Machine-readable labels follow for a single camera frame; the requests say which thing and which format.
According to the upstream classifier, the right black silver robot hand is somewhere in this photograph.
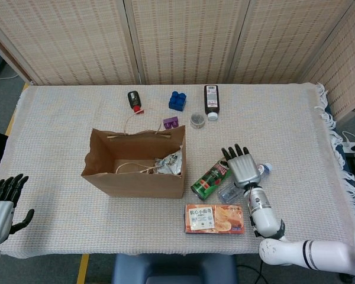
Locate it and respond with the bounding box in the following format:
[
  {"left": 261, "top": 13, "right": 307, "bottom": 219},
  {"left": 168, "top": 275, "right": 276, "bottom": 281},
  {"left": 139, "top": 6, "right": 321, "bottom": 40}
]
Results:
[{"left": 221, "top": 144, "right": 263, "bottom": 189}]

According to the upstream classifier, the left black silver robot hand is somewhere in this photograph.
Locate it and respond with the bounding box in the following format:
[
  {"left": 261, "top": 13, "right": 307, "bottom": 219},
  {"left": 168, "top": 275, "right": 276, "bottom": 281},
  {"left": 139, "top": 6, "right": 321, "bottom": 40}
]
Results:
[{"left": 0, "top": 173, "right": 35, "bottom": 245}]

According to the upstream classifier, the clear plastic water bottle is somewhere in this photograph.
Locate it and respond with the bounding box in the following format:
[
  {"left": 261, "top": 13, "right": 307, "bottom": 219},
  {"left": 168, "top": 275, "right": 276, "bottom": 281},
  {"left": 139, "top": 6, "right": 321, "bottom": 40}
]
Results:
[{"left": 218, "top": 162, "right": 273, "bottom": 204}]

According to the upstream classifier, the green chips can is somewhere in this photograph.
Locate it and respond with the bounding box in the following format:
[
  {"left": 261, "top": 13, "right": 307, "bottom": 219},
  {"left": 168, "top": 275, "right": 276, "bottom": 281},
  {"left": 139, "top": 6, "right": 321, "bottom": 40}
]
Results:
[{"left": 191, "top": 158, "right": 234, "bottom": 201}]

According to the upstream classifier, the orange cookie box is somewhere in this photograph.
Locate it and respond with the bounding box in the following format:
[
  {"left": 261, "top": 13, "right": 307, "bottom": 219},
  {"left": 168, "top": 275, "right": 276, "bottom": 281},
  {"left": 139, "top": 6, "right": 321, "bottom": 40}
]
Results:
[{"left": 185, "top": 203, "right": 245, "bottom": 235}]

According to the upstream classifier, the silver snack packet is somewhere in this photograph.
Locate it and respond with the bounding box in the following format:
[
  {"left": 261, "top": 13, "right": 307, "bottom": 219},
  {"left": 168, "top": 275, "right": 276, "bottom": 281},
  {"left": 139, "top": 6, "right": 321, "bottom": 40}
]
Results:
[{"left": 154, "top": 149, "right": 183, "bottom": 176}]

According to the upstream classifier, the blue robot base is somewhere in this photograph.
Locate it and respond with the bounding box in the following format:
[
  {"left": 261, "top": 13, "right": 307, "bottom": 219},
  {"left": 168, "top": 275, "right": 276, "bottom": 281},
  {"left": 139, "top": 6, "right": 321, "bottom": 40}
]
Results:
[{"left": 112, "top": 253, "right": 237, "bottom": 284}]

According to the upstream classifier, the dark brown bottle white cap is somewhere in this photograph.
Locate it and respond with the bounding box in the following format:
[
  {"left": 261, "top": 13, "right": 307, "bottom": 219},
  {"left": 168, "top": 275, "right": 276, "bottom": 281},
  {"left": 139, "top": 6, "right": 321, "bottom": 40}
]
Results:
[{"left": 204, "top": 85, "right": 220, "bottom": 121}]

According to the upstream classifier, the brown paper bag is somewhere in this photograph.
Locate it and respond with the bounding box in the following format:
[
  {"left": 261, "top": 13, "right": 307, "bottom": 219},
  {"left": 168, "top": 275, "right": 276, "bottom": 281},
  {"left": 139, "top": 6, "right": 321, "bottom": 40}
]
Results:
[{"left": 81, "top": 114, "right": 186, "bottom": 199}]

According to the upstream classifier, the small black bottle red cap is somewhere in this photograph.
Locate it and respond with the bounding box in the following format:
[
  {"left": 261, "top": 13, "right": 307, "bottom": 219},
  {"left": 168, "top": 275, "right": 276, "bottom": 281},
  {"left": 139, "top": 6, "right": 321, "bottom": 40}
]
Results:
[{"left": 127, "top": 91, "right": 145, "bottom": 115}]

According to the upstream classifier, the small round clip jar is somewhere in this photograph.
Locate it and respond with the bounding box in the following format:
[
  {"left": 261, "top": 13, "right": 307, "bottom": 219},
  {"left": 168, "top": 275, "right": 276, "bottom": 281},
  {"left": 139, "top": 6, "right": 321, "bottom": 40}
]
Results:
[{"left": 190, "top": 112, "right": 206, "bottom": 130}]

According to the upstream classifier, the white woven tablecloth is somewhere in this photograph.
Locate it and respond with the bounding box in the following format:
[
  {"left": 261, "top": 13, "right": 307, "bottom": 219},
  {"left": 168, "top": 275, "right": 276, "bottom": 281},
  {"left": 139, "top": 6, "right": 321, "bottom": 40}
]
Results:
[{"left": 0, "top": 82, "right": 355, "bottom": 260}]

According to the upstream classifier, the purple toy block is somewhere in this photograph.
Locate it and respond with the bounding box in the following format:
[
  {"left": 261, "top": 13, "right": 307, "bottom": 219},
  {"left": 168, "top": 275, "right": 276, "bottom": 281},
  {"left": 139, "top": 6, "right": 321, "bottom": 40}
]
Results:
[{"left": 162, "top": 117, "right": 180, "bottom": 130}]

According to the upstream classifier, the blue toy block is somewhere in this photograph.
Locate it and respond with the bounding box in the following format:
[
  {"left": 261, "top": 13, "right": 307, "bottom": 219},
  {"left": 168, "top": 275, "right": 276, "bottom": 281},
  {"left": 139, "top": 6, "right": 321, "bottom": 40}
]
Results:
[{"left": 168, "top": 91, "right": 187, "bottom": 112}]

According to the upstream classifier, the white power strip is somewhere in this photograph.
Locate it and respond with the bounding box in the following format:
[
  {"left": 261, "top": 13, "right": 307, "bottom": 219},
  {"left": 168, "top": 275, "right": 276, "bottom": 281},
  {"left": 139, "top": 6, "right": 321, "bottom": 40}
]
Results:
[{"left": 341, "top": 131, "right": 355, "bottom": 153}]

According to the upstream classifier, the woven folding screen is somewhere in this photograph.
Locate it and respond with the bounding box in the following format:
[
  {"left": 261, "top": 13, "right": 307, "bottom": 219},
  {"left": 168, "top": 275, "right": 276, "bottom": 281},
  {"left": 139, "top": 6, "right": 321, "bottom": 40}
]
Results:
[{"left": 0, "top": 0, "right": 355, "bottom": 122}]

